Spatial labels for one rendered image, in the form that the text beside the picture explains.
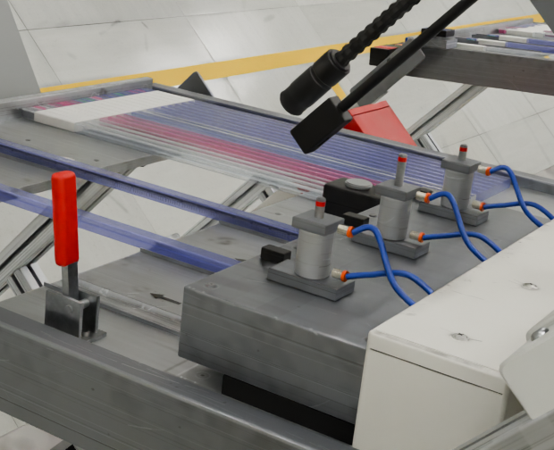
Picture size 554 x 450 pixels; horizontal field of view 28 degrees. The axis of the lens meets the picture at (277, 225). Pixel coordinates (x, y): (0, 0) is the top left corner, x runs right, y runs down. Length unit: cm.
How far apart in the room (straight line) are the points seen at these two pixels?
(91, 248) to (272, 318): 171
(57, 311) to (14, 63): 86
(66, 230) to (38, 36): 195
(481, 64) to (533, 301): 143
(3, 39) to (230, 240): 71
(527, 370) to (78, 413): 32
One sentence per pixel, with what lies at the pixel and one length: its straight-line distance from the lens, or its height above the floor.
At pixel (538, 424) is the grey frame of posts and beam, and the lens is 50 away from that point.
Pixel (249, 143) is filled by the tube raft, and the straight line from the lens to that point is 124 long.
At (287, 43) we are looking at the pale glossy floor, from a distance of 340.
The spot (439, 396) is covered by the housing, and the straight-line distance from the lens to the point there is 59.
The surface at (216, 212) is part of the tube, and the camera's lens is 100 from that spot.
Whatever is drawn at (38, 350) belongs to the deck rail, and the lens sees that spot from 72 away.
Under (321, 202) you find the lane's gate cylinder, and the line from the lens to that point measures 68.
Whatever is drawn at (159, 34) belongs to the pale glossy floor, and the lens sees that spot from 297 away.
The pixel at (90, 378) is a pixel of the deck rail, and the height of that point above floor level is 106.
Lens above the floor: 155
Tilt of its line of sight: 34 degrees down
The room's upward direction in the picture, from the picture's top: 51 degrees clockwise
